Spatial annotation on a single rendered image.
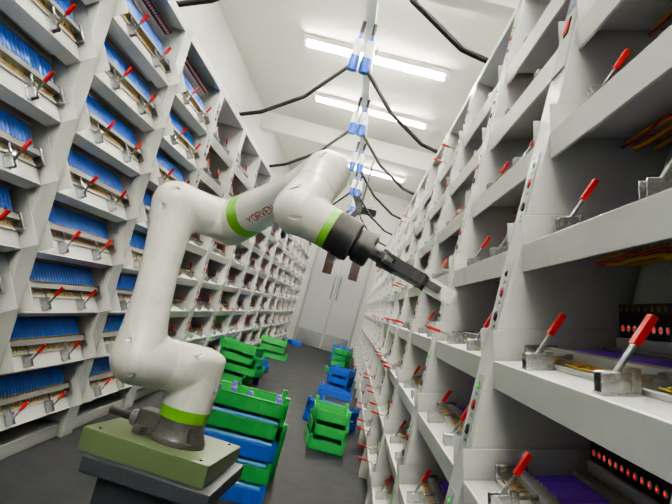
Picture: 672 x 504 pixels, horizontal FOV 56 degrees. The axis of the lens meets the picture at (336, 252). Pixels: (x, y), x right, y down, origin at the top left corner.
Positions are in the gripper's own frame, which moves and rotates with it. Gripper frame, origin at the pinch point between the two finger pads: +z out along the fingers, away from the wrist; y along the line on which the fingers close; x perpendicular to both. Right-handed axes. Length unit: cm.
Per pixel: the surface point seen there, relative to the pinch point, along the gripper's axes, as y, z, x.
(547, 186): 27.1, 4.4, 22.1
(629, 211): 68, 6, 10
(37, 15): -17, -120, 11
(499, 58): -85, -14, 92
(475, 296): -43.1, 13.5, 8.3
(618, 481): 42, 31, -15
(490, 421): 26.8, 15.2, -17.1
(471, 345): 0.5, 11.2, -6.4
